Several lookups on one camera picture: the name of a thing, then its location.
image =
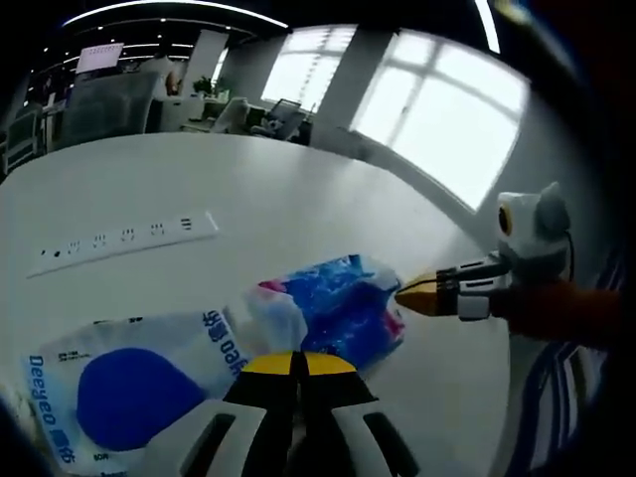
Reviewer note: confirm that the curved ceiling light strip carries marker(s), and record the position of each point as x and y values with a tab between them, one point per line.
174	7

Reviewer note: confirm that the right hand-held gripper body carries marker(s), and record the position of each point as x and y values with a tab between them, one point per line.
531	228

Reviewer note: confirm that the straight ceiling light strip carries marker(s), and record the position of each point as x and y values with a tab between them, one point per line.
488	25

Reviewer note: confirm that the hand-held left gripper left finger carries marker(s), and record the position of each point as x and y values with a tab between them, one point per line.
238	422

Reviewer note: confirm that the white table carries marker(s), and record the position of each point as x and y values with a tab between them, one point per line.
298	199

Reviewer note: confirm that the large bright window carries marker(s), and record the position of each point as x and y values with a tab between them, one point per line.
447	114

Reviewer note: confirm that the window with blinds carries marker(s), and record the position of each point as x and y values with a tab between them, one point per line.
308	69

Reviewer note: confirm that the white office chair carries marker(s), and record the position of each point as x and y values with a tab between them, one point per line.
233	115

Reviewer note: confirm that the grey framed office chair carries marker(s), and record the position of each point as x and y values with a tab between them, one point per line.
22	139

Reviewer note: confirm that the wall display screen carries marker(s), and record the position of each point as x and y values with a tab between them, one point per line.
99	58

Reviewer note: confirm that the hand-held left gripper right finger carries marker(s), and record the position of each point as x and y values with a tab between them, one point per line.
358	422

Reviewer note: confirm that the dark mesh office chair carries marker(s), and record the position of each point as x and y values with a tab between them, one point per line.
287	119

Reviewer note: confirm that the large grey office chair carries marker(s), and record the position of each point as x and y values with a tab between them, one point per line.
109	107

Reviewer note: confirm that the green potted plant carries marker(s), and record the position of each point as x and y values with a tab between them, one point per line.
203	85

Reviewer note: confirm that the white built-in power strip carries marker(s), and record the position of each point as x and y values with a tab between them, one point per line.
119	243

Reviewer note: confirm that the blue tissue packet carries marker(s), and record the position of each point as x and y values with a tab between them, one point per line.
343	308

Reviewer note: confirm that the blue striped clothing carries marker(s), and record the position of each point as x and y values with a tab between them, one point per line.
561	402

